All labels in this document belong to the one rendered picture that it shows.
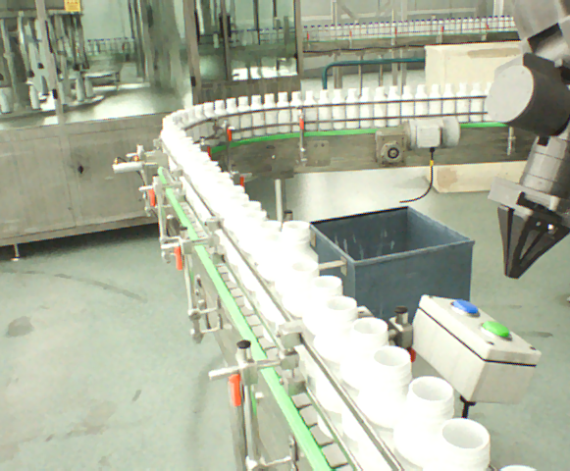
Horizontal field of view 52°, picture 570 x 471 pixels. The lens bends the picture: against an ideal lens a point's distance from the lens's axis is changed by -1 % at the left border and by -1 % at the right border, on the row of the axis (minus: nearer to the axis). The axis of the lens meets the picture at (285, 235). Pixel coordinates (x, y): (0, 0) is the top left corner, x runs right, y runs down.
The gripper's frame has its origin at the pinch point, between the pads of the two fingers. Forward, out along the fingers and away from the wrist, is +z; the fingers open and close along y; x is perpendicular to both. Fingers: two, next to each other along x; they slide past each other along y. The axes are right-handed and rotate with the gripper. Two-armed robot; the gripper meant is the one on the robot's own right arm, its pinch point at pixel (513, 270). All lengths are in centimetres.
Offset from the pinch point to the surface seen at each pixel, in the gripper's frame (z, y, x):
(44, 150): 65, -361, -60
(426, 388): 9.5, 11.4, -15.3
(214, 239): 18, -54, -19
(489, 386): 12.6, 3.5, -0.4
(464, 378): 12.8, 1.8, -2.5
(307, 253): 8.1, -20.1, -15.2
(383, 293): 25, -61, 25
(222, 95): 3, -552, 89
